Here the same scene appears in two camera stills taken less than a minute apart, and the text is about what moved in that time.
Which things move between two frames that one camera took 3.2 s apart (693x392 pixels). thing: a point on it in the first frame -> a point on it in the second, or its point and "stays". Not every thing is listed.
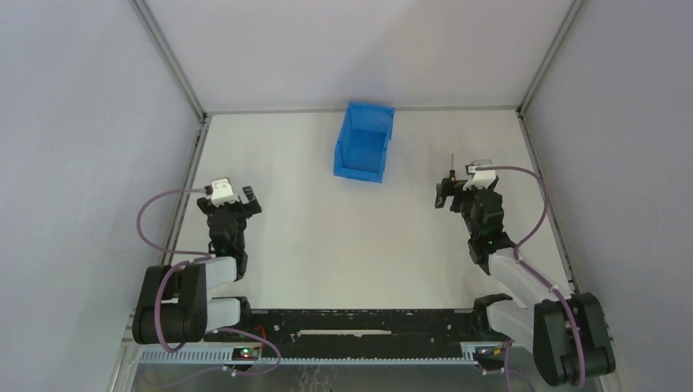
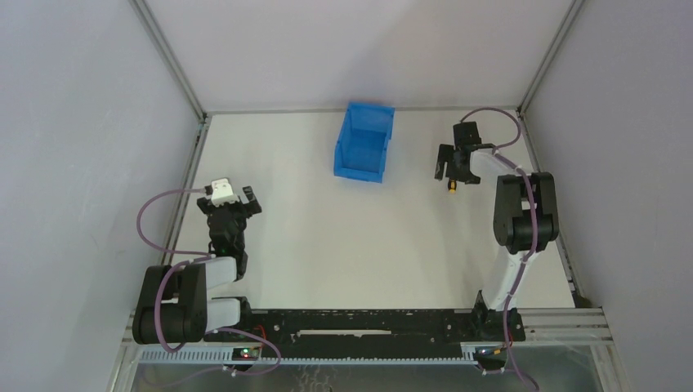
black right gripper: x=462 y=196 -> x=454 y=158
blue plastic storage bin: x=360 y=152 stays
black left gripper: x=228 y=210 stays
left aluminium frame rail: x=197 y=108 stays
